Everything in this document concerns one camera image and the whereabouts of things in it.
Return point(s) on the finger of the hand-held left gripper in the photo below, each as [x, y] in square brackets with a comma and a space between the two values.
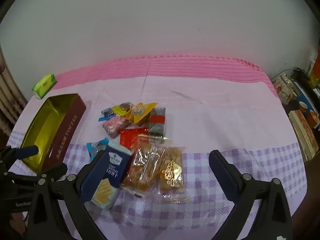
[25, 152]
[53, 172]

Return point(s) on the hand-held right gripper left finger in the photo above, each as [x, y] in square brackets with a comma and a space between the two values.
[91, 180]

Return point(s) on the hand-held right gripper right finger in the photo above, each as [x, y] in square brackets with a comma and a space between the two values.
[223, 175]

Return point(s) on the navy blue cracker box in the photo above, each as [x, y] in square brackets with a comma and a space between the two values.
[113, 170]

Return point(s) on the blue candy white circle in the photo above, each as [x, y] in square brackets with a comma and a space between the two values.
[96, 146]

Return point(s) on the dark red gold tin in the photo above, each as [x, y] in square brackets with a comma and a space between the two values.
[50, 120]

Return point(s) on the gold print pastry packet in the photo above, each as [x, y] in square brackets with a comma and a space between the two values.
[172, 172]

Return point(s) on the clear pastry packet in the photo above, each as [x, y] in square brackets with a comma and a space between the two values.
[142, 170]

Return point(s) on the red snack packet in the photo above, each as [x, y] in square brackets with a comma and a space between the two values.
[130, 137]

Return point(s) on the pink white candy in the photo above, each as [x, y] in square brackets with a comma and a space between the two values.
[115, 127]

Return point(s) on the blue dark candy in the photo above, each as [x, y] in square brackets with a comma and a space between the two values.
[106, 113]

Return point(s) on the small clear gold packet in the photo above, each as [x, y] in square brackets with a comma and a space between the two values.
[155, 139]

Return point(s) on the yellow candy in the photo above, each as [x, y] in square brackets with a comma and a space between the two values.
[120, 109]

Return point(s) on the gold triangular snack packet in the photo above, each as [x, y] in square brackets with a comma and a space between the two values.
[140, 115]

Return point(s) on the grey snack bar red label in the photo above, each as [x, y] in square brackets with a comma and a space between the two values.
[157, 127]

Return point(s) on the person's left hand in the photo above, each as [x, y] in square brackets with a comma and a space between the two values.
[17, 222]

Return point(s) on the beige patterned curtain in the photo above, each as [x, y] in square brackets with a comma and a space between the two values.
[10, 100]

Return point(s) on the green tissue box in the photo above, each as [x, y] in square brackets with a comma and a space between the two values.
[45, 83]

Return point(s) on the pink purple checked tablecloth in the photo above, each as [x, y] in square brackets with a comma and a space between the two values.
[200, 100]

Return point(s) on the stack of books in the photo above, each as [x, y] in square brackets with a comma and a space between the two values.
[303, 136]

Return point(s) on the floral pouch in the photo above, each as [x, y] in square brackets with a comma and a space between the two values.
[283, 90]

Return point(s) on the orange paper cup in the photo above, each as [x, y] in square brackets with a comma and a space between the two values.
[313, 118]
[303, 107]

